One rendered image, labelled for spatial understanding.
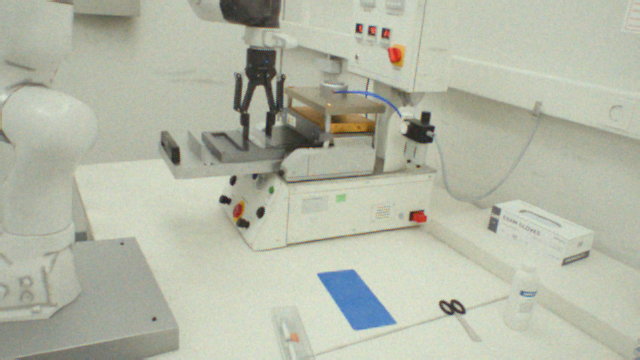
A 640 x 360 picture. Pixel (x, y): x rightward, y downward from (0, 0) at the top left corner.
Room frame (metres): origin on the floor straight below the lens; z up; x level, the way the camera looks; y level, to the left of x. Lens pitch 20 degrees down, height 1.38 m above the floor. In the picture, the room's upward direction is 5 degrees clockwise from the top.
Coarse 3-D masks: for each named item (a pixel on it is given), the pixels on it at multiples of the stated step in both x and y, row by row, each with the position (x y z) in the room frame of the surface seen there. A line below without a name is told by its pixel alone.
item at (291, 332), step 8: (272, 312) 0.89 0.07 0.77; (280, 312) 0.89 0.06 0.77; (288, 312) 0.89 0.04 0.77; (296, 312) 0.89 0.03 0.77; (280, 320) 0.86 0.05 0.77; (288, 320) 0.86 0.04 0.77; (296, 320) 0.86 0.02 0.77; (280, 328) 0.84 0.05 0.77; (288, 328) 0.84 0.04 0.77; (296, 328) 0.84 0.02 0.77; (304, 328) 0.84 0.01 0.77; (280, 336) 0.81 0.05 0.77; (288, 336) 0.81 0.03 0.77; (296, 336) 0.81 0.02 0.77; (304, 336) 0.82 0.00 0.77; (288, 344) 0.79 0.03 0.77; (296, 344) 0.79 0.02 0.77; (304, 344) 0.79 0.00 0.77; (288, 352) 0.77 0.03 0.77; (296, 352) 0.77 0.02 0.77; (304, 352) 0.77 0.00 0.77; (312, 352) 0.77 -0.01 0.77
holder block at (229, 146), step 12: (204, 132) 1.37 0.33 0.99; (216, 132) 1.38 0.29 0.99; (228, 132) 1.39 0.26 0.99; (216, 144) 1.26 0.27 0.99; (228, 144) 1.32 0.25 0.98; (240, 144) 1.28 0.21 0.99; (252, 144) 1.29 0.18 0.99; (216, 156) 1.24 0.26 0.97; (228, 156) 1.20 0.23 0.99; (240, 156) 1.22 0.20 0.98; (252, 156) 1.23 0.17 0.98; (264, 156) 1.25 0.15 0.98; (276, 156) 1.26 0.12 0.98
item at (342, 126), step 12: (300, 108) 1.48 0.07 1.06; (312, 108) 1.49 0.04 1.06; (312, 120) 1.35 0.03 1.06; (336, 120) 1.37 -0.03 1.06; (348, 120) 1.38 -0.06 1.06; (360, 120) 1.39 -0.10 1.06; (372, 120) 1.40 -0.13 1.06; (336, 132) 1.34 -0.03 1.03; (348, 132) 1.36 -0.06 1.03; (360, 132) 1.37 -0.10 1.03; (372, 132) 1.39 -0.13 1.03
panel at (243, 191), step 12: (240, 180) 1.41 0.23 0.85; (252, 180) 1.35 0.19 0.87; (276, 180) 1.25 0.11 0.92; (228, 192) 1.43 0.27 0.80; (240, 192) 1.37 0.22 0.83; (252, 192) 1.31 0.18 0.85; (264, 192) 1.26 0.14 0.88; (276, 192) 1.22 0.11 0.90; (252, 204) 1.28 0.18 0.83; (264, 204) 1.23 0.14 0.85; (228, 216) 1.35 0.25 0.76; (240, 216) 1.30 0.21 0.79; (252, 216) 1.25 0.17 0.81; (264, 216) 1.20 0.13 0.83; (240, 228) 1.27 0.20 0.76; (252, 228) 1.22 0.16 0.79; (252, 240) 1.19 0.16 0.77
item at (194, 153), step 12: (192, 132) 1.30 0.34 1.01; (180, 144) 1.32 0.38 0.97; (192, 144) 1.28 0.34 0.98; (204, 144) 1.20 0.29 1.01; (168, 156) 1.21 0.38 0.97; (180, 156) 1.22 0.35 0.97; (192, 156) 1.23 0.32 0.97; (204, 156) 1.20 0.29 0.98; (168, 168) 1.20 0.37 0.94; (180, 168) 1.14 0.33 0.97; (192, 168) 1.15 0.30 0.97; (204, 168) 1.17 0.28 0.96; (216, 168) 1.18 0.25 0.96; (228, 168) 1.19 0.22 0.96; (240, 168) 1.21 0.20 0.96; (252, 168) 1.22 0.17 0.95; (264, 168) 1.24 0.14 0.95; (276, 168) 1.25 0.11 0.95
